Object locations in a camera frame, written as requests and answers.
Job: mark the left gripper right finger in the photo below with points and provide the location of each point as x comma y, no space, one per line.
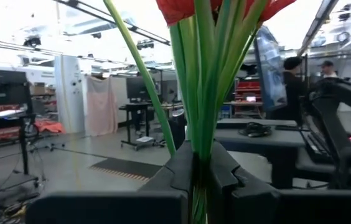
287,208

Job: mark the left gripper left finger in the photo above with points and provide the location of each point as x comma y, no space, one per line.
116,205

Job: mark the red artificial flower bunch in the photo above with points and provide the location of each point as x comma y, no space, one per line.
203,93

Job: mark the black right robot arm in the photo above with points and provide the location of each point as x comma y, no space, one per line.
328,130

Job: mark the black floor mat orange edge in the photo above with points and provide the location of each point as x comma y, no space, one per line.
125,168

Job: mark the black keyboard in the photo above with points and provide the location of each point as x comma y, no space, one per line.
314,146

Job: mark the grey desk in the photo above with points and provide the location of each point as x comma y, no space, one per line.
256,144

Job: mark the black bin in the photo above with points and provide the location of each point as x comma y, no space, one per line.
178,130

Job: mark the black rolling desk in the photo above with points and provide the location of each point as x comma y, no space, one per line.
135,107

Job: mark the pink hanging cloth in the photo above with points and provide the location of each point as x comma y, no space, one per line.
101,105

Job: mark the orange cloth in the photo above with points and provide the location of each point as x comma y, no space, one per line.
49,127

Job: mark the person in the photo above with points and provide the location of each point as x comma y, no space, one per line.
292,93
328,73

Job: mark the black monitor on rolling desk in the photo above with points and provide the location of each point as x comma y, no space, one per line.
138,88

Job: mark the white pillar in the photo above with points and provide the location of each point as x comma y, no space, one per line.
69,93

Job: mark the red tool cabinet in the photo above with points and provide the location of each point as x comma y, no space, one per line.
248,87

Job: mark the monitor with blue screen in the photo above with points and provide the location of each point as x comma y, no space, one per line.
270,71

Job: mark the black ceiling fixture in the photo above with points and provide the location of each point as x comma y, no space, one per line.
32,42
145,44

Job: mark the large black monitor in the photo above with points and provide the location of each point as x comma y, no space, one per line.
1,87

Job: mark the black ceiling light rail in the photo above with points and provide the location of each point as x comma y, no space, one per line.
138,30

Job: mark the silver overhead rail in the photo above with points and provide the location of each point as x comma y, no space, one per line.
318,21

